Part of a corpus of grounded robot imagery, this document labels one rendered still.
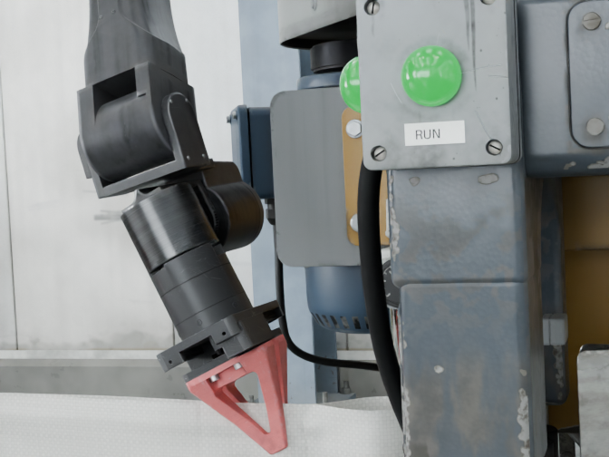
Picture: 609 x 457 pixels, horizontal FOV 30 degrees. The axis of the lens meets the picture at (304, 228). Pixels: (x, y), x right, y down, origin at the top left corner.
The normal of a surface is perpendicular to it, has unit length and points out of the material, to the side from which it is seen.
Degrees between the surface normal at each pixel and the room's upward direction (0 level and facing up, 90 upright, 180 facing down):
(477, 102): 90
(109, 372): 90
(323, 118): 90
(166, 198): 73
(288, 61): 90
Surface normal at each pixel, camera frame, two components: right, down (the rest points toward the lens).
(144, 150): -0.18, 0.65
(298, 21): -0.93, 0.07
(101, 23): -0.51, -0.24
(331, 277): -0.64, 0.09
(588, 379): -0.04, 0.05
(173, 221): 0.23, -0.22
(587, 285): -0.30, 0.07
